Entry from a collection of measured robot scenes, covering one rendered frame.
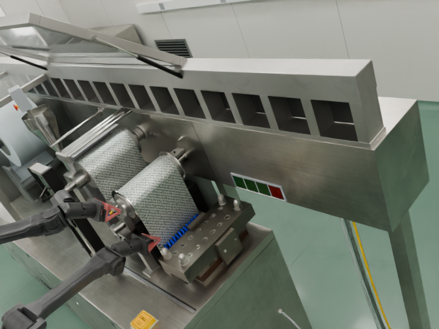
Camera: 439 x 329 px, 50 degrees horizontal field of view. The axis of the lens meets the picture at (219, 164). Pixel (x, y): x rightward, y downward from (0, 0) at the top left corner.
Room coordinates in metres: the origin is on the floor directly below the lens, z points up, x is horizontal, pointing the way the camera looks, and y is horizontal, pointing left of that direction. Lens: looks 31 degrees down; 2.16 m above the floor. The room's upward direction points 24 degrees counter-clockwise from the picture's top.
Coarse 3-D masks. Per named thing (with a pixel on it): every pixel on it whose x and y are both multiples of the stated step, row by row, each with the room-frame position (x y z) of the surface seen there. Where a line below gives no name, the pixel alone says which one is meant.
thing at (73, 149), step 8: (120, 112) 1.93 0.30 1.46; (128, 112) 1.90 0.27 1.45; (104, 120) 1.92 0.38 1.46; (112, 120) 1.89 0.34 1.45; (96, 128) 1.89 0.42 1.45; (104, 128) 1.83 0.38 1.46; (112, 128) 1.84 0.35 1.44; (88, 136) 1.82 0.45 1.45; (96, 136) 1.80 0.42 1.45; (72, 144) 1.82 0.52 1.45; (80, 144) 1.80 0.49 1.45; (88, 144) 1.79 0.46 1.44; (56, 152) 1.80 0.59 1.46; (64, 152) 1.76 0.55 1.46; (72, 152) 1.74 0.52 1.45; (64, 160) 1.74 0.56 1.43
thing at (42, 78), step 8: (32, 80) 2.49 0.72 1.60; (40, 80) 2.49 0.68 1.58; (24, 88) 2.44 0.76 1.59; (32, 88) 2.46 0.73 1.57; (8, 96) 2.39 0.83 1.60; (0, 104) 2.36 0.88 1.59; (0, 192) 2.22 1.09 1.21; (0, 200) 2.21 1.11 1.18; (8, 208) 2.22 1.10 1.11; (0, 216) 2.57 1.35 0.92; (16, 216) 2.22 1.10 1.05
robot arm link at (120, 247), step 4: (112, 244) 1.42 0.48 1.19; (116, 244) 1.41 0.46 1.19; (120, 244) 1.41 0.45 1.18; (124, 244) 1.41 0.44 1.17; (128, 244) 1.42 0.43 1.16; (112, 248) 1.41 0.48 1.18; (116, 248) 1.40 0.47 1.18; (120, 248) 1.39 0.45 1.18; (124, 248) 1.40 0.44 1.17; (128, 248) 1.40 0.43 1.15; (120, 252) 1.38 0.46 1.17; (124, 252) 1.39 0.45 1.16; (128, 252) 1.40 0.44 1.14; (124, 256) 1.39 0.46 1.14
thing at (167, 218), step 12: (180, 192) 1.59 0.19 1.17; (168, 204) 1.55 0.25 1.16; (180, 204) 1.58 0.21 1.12; (192, 204) 1.61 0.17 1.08; (144, 216) 1.49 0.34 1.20; (156, 216) 1.52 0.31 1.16; (168, 216) 1.54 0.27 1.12; (180, 216) 1.57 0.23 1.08; (192, 216) 1.59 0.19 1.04; (156, 228) 1.50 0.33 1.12; (168, 228) 1.53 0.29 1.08; (156, 240) 1.49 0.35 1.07; (168, 240) 1.51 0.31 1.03
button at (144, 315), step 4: (144, 312) 1.30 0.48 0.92; (140, 316) 1.29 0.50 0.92; (144, 316) 1.29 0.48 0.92; (148, 316) 1.28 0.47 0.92; (136, 320) 1.28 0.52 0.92; (140, 320) 1.28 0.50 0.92; (144, 320) 1.27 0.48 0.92; (148, 320) 1.26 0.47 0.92; (152, 320) 1.26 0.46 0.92; (132, 324) 1.27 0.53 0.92; (136, 324) 1.26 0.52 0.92; (140, 324) 1.25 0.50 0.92; (144, 324) 1.25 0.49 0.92; (148, 324) 1.25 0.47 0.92; (136, 328) 1.25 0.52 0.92; (140, 328) 1.24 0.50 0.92; (144, 328) 1.24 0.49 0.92; (148, 328) 1.24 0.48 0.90
